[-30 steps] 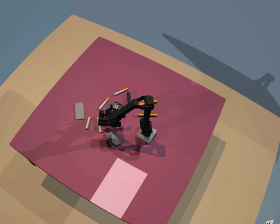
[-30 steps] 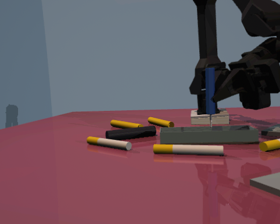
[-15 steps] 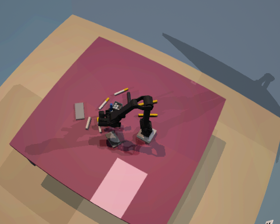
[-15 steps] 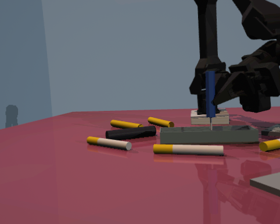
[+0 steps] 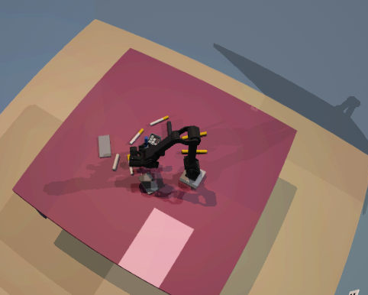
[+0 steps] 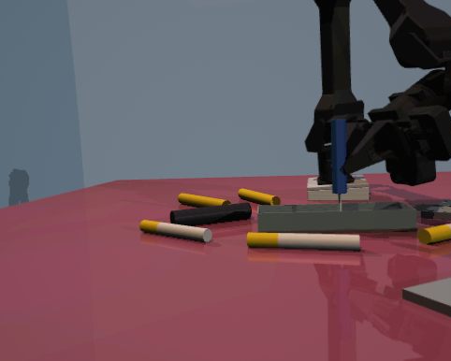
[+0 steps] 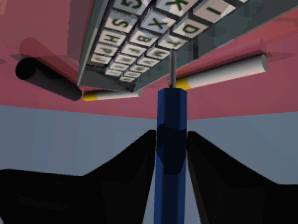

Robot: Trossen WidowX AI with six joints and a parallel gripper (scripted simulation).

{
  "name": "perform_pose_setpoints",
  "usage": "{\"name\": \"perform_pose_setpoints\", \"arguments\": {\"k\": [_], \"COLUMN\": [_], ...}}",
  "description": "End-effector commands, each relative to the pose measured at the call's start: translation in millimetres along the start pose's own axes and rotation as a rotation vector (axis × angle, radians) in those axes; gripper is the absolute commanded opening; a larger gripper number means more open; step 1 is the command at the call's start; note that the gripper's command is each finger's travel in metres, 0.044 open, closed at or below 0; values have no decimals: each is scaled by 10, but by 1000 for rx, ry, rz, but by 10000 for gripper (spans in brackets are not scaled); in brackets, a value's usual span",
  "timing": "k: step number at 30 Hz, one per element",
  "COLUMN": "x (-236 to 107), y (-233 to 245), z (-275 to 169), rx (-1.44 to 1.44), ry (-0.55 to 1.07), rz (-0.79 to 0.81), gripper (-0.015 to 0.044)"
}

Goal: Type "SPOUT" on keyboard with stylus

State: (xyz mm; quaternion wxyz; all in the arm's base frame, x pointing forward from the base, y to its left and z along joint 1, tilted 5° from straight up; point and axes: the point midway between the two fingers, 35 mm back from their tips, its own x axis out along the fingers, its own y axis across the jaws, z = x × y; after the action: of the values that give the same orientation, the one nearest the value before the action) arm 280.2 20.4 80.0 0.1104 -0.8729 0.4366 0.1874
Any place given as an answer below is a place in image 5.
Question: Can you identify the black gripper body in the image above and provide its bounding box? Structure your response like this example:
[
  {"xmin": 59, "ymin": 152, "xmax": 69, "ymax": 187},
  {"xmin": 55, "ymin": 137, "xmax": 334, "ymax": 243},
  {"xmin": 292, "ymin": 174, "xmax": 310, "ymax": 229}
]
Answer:
[{"xmin": 130, "ymin": 147, "xmax": 165, "ymax": 156}]

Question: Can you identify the black cylinder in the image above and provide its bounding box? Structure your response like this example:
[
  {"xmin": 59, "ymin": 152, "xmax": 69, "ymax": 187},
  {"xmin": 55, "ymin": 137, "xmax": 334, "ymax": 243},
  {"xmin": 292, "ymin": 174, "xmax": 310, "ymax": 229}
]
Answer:
[{"xmin": 167, "ymin": 121, "xmax": 172, "ymax": 136}]

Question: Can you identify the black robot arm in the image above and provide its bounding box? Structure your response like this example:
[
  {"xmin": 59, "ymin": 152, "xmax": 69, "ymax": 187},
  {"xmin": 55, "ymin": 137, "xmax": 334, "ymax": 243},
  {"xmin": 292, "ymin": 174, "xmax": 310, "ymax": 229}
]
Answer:
[{"xmin": 129, "ymin": 125, "xmax": 201, "ymax": 181}]

